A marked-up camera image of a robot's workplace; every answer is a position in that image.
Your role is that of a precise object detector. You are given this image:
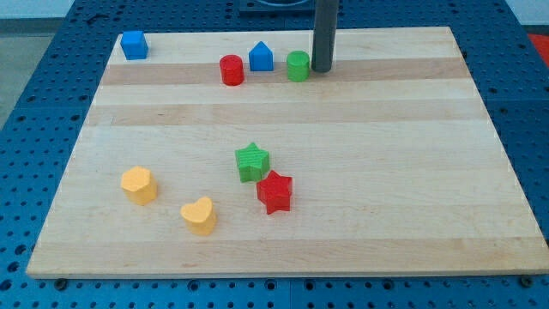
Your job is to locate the green star block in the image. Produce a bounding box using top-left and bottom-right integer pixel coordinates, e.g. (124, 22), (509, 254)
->
(235, 142), (270, 183)

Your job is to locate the red star block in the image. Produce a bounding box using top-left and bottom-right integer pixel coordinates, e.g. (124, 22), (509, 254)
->
(256, 170), (293, 215)

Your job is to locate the wooden board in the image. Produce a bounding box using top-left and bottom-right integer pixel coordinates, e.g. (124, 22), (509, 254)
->
(27, 27), (548, 279)

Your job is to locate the green cylinder block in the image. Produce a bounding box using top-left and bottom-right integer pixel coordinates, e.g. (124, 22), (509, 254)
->
(287, 51), (310, 82)

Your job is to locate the yellow heart block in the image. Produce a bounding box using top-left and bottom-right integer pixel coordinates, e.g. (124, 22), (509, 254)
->
(180, 197), (217, 236)

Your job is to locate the blue house-shaped block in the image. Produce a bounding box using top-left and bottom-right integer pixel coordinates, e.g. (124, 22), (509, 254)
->
(248, 41), (274, 71)

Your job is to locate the red cylinder block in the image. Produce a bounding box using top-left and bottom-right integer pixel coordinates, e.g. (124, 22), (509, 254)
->
(220, 54), (244, 86)

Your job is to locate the yellow hexagon block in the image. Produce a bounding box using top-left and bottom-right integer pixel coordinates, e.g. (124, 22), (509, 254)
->
(121, 166), (158, 206)

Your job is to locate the blue cube block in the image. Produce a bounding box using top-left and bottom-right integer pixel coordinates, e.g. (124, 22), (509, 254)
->
(120, 30), (148, 60)

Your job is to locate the red object at edge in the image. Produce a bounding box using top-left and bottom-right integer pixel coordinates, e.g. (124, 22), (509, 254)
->
(528, 33), (549, 66)

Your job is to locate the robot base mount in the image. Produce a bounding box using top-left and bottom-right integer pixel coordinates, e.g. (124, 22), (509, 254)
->
(236, 0), (315, 15)

